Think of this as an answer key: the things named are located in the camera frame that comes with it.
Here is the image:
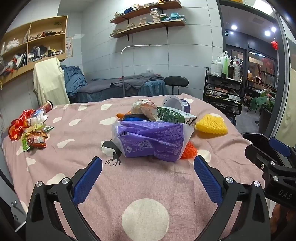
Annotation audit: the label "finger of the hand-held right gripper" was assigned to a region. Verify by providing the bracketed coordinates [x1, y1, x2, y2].
[242, 133, 296, 167]
[245, 144, 281, 176]

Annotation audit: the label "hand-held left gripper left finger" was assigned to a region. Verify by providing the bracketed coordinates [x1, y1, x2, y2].
[25, 156, 103, 241]

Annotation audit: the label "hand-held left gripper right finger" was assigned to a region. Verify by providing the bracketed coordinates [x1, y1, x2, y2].
[193, 155, 271, 241]

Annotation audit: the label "orange foam net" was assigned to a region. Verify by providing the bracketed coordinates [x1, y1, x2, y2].
[180, 141, 198, 159]

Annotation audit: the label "yellow foam net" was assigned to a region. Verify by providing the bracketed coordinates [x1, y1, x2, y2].
[195, 113, 228, 135]

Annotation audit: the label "purple plastic bag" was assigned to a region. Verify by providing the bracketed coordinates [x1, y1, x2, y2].
[112, 120, 196, 163]

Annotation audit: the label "green drink carton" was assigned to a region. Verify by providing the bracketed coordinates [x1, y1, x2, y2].
[157, 106, 197, 128]

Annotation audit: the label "blue snack packet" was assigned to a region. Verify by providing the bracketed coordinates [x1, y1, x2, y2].
[122, 113, 148, 121]

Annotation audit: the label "purple plastic cup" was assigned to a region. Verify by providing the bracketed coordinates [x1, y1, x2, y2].
[161, 95, 192, 114]

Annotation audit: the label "clear bun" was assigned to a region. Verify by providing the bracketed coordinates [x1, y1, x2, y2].
[131, 99, 159, 121]

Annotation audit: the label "person's right hand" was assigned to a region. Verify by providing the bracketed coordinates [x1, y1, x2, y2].
[269, 205, 296, 241]

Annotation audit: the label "green potted plant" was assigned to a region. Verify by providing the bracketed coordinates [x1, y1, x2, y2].
[251, 89, 277, 133]

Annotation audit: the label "pink spotted blanket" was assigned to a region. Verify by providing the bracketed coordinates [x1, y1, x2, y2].
[1, 93, 271, 241]

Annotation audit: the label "green snack wrapper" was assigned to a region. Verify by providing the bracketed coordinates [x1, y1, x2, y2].
[21, 124, 55, 152]

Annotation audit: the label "black storage cart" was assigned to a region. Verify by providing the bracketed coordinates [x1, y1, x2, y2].
[203, 67, 243, 127]

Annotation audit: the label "clear plastic bottle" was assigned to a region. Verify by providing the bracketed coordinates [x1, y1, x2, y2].
[24, 110, 49, 128]

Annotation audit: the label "red chips can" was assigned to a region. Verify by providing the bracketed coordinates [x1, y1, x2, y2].
[38, 100, 54, 114]

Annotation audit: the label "clear ribbed bottle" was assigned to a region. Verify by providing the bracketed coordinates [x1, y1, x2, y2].
[233, 58, 241, 81]

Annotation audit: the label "red ribbon bag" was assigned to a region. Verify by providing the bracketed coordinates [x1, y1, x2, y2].
[8, 110, 35, 141]

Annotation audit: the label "grey blanket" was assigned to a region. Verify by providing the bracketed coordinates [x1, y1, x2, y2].
[79, 73, 164, 94]

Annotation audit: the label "green bottle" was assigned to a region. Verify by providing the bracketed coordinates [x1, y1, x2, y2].
[221, 56, 230, 78]

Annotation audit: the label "blue cloth pile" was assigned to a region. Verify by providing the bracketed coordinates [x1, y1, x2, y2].
[60, 65, 88, 98]

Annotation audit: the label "red hanging ornament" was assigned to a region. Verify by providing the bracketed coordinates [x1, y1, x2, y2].
[271, 27, 279, 50]

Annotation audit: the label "white jar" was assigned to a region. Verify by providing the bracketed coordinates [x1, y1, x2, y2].
[210, 60, 222, 76]

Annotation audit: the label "black round stool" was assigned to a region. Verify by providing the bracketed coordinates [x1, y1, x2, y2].
[164, 76, 189, 95]

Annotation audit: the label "blue massage bed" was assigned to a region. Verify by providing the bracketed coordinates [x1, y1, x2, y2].
[69, 73, 167, 103]

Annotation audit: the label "cream cloth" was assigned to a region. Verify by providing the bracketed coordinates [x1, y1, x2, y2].
[33, 57, 71, 106]

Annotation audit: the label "white floor lamp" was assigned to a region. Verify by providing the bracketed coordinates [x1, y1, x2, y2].
[122, 44, 162, 96]

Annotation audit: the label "wooden cubby shelf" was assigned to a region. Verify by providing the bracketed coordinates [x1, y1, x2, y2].
[0, 15, 68, 90]

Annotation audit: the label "wall poster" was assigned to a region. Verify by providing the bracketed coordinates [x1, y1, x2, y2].
[65, 37, 73, 58]

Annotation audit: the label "wooden wall shelf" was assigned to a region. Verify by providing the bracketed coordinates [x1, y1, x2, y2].
[109, 19, 186, 42]
[109, 0, 183, 25]

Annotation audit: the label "wall shelves with books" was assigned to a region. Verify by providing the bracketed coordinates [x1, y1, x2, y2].
[110, 0, 186, 36]

